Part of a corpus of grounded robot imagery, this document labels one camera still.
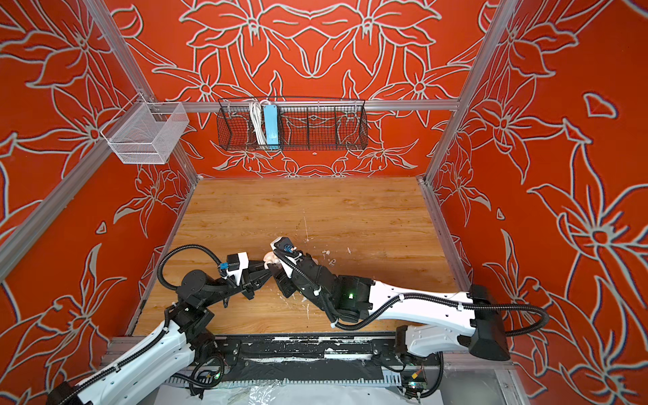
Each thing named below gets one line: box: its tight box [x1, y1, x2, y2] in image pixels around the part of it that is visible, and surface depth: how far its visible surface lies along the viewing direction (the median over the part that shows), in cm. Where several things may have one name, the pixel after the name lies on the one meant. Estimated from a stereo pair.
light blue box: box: [263, 104, 280, 146], surface depth 92 cm
